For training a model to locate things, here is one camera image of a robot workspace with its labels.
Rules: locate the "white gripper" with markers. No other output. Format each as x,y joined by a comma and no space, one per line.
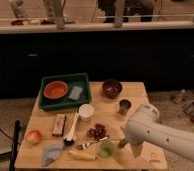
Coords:
136,149

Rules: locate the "green pepper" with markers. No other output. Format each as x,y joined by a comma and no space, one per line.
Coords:
123,143

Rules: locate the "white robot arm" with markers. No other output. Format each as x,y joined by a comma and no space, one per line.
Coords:
144,125

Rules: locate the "dark metal cup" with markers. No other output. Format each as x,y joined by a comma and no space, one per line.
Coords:
124,106

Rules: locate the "white paper cup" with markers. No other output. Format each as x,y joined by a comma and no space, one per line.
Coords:
86,112

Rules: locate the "red grapes bunch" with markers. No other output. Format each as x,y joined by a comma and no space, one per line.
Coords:
98,132

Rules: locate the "silver fork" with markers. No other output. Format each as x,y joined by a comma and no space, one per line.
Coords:
84,146

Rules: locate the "dark red bowl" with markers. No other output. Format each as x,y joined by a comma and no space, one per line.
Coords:
111,88

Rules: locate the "wooden block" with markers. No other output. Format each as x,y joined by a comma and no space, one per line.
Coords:
59,124

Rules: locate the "grey sponge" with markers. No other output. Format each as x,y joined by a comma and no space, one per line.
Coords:
75,93

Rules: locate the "grey cloth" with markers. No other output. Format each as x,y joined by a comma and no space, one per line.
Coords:
51,153

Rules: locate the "green plastic tray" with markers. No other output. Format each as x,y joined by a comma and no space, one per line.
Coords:
78,79

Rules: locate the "orange bowl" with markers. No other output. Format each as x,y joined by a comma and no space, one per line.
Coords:
55,90

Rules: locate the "red apple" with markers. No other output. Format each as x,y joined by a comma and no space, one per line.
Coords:
34,137

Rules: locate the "black clamp stand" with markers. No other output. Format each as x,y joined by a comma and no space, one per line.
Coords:
15,144

